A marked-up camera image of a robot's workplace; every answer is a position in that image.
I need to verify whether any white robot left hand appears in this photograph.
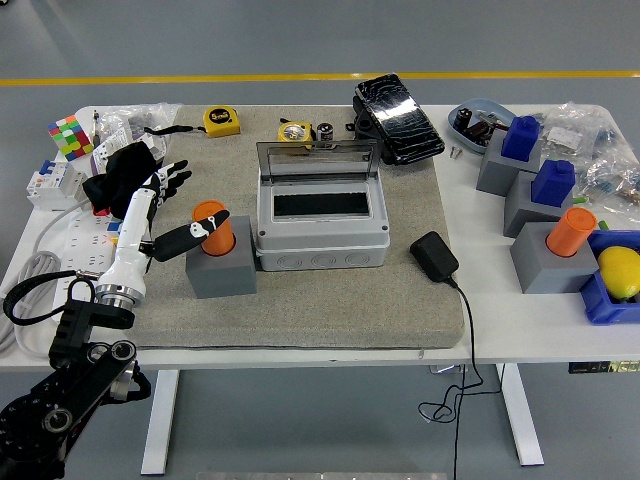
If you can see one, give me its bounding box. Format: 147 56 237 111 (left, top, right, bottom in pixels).
97 159 232 301

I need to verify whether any orange cylinder battery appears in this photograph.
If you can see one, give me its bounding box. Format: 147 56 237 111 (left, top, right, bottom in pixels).
192 200 237 257

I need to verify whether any grey electrical junction box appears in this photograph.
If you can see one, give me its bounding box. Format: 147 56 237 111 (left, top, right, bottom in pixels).
254 180 392 273

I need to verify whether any white power strip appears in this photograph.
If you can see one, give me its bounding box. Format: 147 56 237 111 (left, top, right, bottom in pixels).
52 207 119 302

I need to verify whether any black cloth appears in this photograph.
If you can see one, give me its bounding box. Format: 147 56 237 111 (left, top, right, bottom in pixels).
82 141 159 220

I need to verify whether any white circuit breaker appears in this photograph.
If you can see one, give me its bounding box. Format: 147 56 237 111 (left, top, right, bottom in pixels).
25 158 89 213

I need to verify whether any grey block with round hole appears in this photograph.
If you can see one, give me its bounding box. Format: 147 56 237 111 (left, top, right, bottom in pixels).
184 215 259 301

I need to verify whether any large colourful puzzle cube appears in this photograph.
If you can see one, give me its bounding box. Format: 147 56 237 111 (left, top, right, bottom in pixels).
47 114 97 163

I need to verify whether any clear plastic bag with labels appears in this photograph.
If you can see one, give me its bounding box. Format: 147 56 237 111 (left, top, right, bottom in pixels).
92 102 184 174

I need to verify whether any yellow square tape measure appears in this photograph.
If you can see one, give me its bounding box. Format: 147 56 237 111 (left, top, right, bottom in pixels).
143 106 242 139

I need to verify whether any yellow round tape measure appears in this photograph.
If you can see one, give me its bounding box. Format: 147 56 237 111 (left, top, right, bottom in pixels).
277 118 316 151

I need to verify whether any white table leg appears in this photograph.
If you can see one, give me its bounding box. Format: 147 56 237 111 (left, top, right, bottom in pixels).
140 369 181 476
494 363 546 468

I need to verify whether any grey-brown mat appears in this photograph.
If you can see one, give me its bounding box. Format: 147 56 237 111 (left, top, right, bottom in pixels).
130 103 466 351

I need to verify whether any black power adapter plug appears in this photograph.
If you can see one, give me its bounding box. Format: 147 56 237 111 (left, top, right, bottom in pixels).
409 230 460 284

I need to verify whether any brown electronic component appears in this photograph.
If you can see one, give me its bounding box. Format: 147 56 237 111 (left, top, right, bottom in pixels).
464 119 497 147

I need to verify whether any grey holder block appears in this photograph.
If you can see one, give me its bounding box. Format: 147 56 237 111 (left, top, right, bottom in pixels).
475 130 544 198
509 222 601 296
503 171 576 239

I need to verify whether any blue-grey dish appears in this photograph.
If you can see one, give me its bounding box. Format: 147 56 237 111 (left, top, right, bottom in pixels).
447 98 517 155

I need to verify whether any blue bottle-shaped block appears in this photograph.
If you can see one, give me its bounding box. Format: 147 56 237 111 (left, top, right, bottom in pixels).
530 159 576 208
501 115 543 163

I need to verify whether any orange cylinder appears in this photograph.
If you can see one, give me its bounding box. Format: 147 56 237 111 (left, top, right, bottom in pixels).
545 207 599 259

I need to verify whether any clear plastic parts bag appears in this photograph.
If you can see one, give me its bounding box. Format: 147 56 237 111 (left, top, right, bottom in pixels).
538 101 619 157
573 147 640 212

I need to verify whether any blue plastic bin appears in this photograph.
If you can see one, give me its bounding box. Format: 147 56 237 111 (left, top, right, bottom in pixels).
579 229 640 327

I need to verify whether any black table control panel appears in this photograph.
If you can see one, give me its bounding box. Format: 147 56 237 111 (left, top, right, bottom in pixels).
567 360 640 376

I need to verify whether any yellow lemon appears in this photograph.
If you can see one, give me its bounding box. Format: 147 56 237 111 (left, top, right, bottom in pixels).
597 245 640 302

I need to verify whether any white power cable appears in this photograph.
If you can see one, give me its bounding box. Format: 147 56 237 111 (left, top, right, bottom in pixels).
0 199 87 359

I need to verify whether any black adapter cord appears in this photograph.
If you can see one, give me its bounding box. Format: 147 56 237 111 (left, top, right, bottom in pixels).
417 277 504 480

